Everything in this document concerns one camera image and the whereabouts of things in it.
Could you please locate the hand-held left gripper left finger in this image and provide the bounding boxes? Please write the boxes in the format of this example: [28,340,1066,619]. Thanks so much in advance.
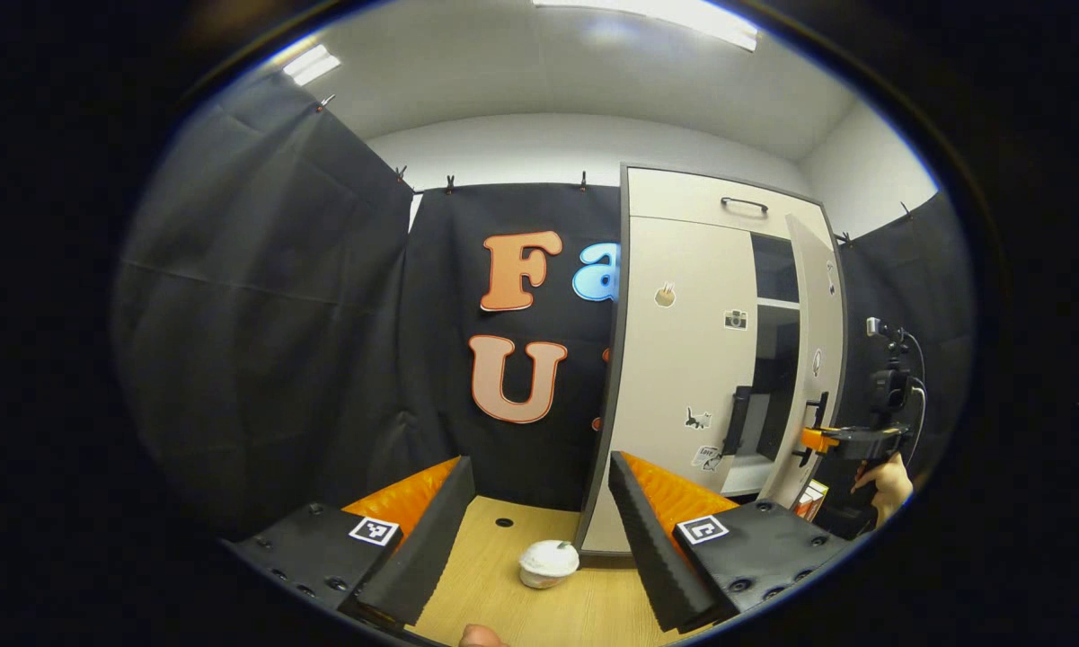
[218,454,477,633]

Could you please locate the yellow book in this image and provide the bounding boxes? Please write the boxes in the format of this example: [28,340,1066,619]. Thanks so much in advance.
[792,479,830,522]

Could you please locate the long ceiling light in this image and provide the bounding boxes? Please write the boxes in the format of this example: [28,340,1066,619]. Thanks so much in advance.
[532,0,760,52]

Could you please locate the grey double-door shoe cabinet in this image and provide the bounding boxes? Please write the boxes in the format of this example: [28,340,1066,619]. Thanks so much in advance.
[575,164,850,556]

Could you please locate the short ceiling light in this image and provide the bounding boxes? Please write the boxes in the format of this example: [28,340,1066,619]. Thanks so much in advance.
[283,45,342,87]

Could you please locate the white cabinet door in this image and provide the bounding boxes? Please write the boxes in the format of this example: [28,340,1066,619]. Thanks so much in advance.
[582,216,760,554]
[759,213,845,509]

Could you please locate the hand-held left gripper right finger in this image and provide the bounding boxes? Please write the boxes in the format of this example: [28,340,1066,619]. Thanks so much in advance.
[607,449,872,634]

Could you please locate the small white bowl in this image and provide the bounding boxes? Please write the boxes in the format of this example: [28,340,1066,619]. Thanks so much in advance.
[518,539,581,589]

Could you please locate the black backdrop cloth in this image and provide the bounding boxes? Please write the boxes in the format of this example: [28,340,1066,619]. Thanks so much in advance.
[112,72,976,540]

